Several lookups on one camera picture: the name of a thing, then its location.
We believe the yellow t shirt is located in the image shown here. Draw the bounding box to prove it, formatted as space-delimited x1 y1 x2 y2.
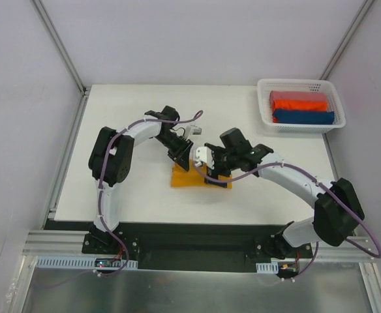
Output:
170 162 232 189

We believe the white plastic basket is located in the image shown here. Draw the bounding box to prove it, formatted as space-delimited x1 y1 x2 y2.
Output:
257 78 346 134

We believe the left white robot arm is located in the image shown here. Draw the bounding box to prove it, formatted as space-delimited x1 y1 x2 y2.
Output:
88 106 201 254

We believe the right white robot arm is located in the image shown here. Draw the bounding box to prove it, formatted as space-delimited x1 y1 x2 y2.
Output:
194 128 365 258

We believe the blue rolled t shirt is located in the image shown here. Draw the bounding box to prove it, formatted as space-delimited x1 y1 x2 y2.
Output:
272 109 335 125

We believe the orange rolled t shirt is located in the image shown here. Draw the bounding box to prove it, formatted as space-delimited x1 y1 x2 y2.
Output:
270 99 328 112

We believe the pink rolled t shirt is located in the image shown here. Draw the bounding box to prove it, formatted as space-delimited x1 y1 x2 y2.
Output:
269 91 327 102

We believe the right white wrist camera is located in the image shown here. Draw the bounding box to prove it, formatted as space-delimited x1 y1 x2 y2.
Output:
192 146 215 170

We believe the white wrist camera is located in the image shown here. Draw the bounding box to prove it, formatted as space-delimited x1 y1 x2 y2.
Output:
184 125 202 138
192 146 215 170

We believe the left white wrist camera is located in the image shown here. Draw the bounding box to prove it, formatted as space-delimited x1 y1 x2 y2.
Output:
184 125 202 138

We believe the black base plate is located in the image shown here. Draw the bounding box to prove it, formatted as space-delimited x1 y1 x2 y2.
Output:
81 223 314 271

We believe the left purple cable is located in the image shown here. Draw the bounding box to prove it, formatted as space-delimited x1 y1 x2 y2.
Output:
97 110 204 278

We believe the purple cable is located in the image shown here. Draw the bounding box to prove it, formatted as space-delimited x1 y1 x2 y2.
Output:
97 110 204 278
192 161 381 259

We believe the right white cable duct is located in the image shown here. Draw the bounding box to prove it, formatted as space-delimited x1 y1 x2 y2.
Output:
256 261 279 275

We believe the white cable duct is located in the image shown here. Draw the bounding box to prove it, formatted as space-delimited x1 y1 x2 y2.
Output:
37 256 138 271
256 261 279 275

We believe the left white cable duct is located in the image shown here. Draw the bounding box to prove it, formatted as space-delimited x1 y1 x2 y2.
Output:
37 256 138 271

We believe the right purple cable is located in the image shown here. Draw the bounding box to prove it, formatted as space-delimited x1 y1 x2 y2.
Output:
192 161 381 259

